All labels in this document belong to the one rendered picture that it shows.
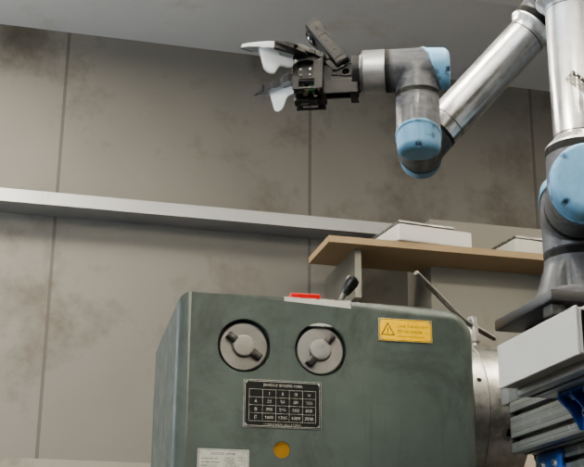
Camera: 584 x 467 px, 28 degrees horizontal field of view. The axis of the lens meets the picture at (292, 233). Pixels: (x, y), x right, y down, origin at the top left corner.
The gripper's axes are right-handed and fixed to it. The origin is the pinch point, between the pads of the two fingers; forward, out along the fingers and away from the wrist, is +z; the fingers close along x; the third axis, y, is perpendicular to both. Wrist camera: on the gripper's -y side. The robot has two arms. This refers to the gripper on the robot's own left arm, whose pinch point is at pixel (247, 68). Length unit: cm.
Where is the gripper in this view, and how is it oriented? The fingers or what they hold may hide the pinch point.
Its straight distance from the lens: 206.9
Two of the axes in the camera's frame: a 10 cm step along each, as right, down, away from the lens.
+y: -0.2, 9.0, -4.4
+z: -9.9, 0.3, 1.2
